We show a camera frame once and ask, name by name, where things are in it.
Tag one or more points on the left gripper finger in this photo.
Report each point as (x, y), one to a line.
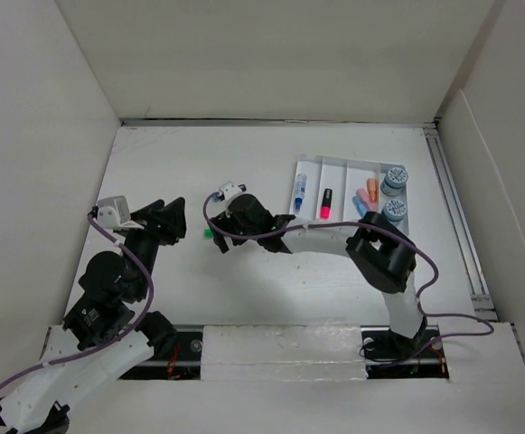
(173, 218)
(145, 215)

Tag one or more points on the pink translucent marker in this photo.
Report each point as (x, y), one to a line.
(364, 197)

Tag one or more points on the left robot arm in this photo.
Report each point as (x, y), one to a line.
(110, 329)

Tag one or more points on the aluminium rail back edge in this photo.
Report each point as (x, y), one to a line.
(256, 122)

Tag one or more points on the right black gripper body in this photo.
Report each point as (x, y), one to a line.
(231, 223)

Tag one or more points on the aluminium rail right side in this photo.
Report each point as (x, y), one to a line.
(476, 283)

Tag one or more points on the white foam block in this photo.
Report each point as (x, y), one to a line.
(282, 353)

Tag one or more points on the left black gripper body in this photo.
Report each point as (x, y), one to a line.
(145, 243)

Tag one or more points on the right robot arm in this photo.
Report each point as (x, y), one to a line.
(384, 256)

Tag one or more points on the blue round jar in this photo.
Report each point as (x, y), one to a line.
(394, 210)
(394, 181)

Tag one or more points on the clear glue bottle blue cap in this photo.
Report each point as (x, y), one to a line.
(299, 192)

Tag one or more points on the white divided organizer tray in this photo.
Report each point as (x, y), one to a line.
(344, 177)

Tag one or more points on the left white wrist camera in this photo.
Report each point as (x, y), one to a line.
(112, 213)

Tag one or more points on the light blue translucent marker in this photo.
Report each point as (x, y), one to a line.
(360, 206)

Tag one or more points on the orange translucent marker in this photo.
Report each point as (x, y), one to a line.
(373, 189)

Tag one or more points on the pink cap black highlighter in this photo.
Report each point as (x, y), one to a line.
(326, 204)

